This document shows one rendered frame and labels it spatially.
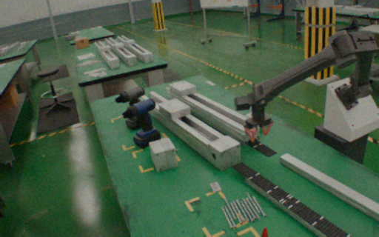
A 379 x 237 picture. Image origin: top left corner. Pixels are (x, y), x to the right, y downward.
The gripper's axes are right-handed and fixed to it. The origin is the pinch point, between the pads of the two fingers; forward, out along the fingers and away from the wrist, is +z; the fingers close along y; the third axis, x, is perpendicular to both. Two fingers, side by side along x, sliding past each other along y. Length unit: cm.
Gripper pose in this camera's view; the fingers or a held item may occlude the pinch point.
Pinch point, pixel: (258, 136)
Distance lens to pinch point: 131.1
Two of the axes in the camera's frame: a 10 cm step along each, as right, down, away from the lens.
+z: 1.2, 9.1, 4.0
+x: 4.9, 3.0, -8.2
